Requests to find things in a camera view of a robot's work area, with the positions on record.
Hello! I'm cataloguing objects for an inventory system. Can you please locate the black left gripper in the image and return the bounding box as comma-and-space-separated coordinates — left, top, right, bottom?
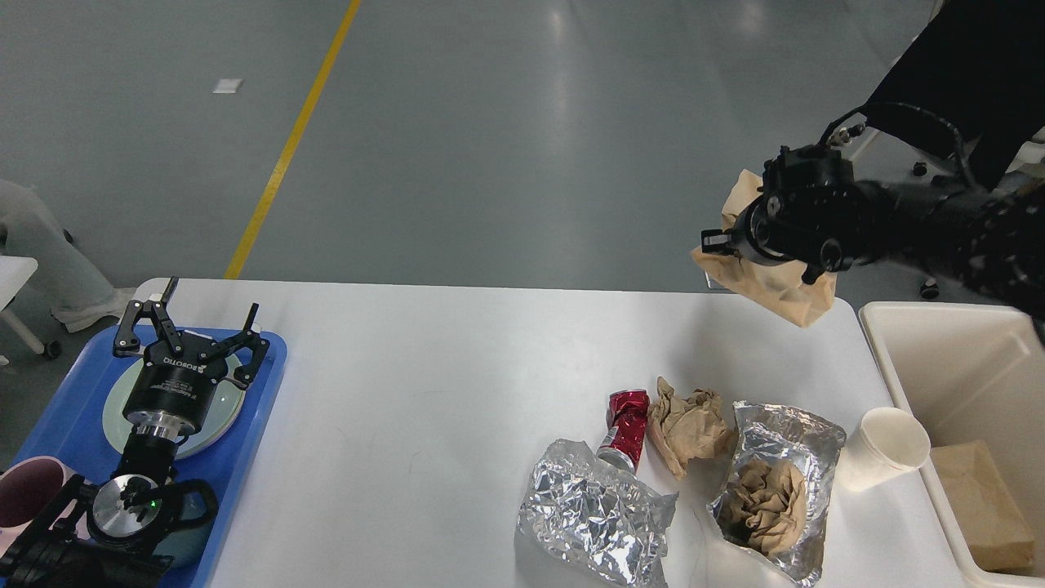
112, 278, 269, 438

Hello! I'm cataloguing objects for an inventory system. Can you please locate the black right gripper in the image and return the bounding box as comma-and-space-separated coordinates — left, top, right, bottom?
700, 196, 826, 286

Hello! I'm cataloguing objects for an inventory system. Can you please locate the brown paper bag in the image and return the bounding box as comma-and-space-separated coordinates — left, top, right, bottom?
691, 168, 838, 329
931, 440, 1035, 572

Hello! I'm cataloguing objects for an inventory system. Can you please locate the mint green plate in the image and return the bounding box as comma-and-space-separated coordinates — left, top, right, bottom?
101, 359, 246, 461

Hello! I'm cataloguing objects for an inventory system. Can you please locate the foil bag with paper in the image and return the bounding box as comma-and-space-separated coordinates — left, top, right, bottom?
709, 401, 847, 587

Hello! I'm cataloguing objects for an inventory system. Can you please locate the foil sheet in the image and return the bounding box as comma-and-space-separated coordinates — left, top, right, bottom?
516, 439, 678, 587

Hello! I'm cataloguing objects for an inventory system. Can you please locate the dark teal mug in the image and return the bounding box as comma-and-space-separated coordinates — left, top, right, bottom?
149, 490, 216, 569

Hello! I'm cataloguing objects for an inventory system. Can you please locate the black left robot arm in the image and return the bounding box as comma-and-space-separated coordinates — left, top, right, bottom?
2, 278, 287, 587

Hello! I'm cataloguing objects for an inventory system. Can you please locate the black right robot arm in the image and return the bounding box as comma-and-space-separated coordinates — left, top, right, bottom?
691, 105, 1044, 336

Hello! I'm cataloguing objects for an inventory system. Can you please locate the person in grey trousers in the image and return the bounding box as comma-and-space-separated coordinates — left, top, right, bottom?
1, 180, 135, 332

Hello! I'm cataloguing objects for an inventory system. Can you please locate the blue plastic tray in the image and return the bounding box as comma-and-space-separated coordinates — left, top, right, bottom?
11, 327, 287, 587

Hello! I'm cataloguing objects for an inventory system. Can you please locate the white rolling chair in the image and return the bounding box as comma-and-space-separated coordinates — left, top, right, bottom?
846, 127, 1044, 180

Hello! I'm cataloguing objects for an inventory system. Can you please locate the crumpled brown paper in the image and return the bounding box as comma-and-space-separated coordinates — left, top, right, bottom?
646, 376, 736, 480

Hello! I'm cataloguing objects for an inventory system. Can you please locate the white table at left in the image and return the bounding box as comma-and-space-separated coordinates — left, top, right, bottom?
0, 256, 62, 360

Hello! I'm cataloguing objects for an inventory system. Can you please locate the pink mug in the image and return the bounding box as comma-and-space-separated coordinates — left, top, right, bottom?
1, 457, 75, 554

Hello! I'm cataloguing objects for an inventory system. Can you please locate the crushed red can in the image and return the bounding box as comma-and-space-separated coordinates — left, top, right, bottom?
596, 390, 650, 475

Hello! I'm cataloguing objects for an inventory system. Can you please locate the white paper cup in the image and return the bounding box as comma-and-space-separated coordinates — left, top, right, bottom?
834, 407, 931, 492

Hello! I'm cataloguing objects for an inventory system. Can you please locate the beige plastic bin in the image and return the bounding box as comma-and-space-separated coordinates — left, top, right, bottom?
859, 302, 1044, 587

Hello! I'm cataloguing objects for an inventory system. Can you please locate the black jacket on chair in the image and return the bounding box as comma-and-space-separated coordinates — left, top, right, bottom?
865, 1, 1044, 189

